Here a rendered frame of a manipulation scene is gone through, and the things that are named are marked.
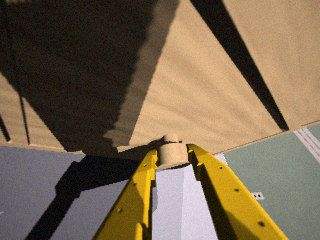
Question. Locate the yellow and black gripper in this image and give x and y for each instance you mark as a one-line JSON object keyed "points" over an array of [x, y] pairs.
{"points": [[235, 214]]}

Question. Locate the brown wooden chest of drawers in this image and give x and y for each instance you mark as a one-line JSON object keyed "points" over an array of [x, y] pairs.
{"points": [[244, 28]]}

